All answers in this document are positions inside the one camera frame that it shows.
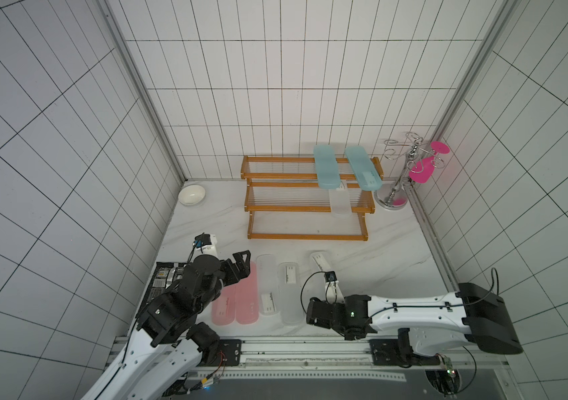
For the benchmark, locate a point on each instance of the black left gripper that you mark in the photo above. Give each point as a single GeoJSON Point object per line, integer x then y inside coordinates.
{"type": "Point", "coordinates": [244, 269]}

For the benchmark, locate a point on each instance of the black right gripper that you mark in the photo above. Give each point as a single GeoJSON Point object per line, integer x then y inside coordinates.
{"type": "Point", "coordinates": [315, 312]}

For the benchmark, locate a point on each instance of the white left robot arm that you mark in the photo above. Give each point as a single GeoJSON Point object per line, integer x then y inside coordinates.
{"type": "Point", "coordinates": [168, 341]}

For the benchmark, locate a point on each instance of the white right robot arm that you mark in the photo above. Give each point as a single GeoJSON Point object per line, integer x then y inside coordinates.
{"type": "Point", "coordinates": [427, 326]}

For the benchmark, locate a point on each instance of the pink pencil case inner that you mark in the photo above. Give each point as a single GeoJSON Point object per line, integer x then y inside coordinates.
{"type": "Point", "coordinates": [247, 298]}

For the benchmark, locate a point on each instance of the pink pencil case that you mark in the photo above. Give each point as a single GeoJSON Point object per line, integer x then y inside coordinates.
{"type": "Point", "coordinates": [247, 298]}
{"type": "Point", "coordinates": [223, 309]}

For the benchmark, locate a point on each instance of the pink pencil case outer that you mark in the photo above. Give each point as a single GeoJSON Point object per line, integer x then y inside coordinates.
{"type": "Point", "coordinates": [223, 309]}

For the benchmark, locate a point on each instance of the orange wooden two-tier shelf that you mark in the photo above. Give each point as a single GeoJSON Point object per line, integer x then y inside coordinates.
{"type": "Point", "coordinates": [284, 201]}

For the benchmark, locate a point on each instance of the white ceramic bowl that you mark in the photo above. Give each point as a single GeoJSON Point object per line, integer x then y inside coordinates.
{"type": "Point", "coordinates": [191, 195]}

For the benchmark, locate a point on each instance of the small green circuit board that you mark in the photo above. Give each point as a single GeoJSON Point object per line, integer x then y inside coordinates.
{"type": "Point", "coordinates": [449, 381]}

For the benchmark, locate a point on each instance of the chrome cup holder stand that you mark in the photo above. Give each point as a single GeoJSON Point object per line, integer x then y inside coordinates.
{"type": "Point", "coordinates": [393, 196]}

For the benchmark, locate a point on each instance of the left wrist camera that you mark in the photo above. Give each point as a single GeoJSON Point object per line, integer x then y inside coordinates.
{"type": "Point", "coordinates": [205, 243]}

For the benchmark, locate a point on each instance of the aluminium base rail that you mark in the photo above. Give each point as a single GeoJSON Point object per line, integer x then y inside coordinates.
{"type": "Point", "coordinates": [294, 353]}

